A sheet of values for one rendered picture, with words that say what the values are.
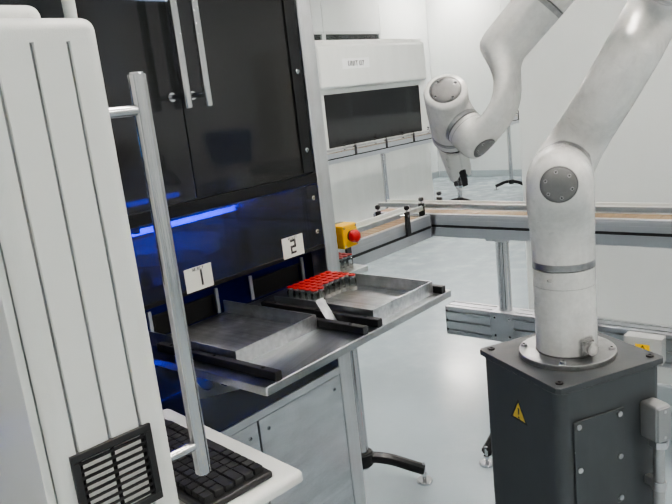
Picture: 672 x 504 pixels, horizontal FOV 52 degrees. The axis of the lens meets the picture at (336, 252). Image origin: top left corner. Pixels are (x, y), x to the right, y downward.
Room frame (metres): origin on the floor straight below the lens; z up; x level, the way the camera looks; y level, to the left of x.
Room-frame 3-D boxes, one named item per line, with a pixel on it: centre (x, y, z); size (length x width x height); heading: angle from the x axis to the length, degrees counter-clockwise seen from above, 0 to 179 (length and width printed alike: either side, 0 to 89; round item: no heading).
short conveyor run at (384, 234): (2.43, -0.11, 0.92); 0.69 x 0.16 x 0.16; 138
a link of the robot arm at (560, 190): (1.29, -0.43, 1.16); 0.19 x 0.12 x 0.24; 160
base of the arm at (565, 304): (1.32, -0.45, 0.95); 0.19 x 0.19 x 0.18
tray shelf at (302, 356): (1.68, 0.11, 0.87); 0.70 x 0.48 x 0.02; 138
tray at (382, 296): (1.78, -0.03, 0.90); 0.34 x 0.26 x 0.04; 48
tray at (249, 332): (1.60, 0.28, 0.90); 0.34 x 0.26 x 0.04; 48
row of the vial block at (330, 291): (1.84, 0.03, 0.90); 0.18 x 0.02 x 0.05; 138
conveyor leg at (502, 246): (2.53, -0.63, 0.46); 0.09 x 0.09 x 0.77; 48
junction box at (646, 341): (2.13, -0.98, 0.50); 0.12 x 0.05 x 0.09; 48
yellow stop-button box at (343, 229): (2.12, -0.03, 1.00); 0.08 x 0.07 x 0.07; 48
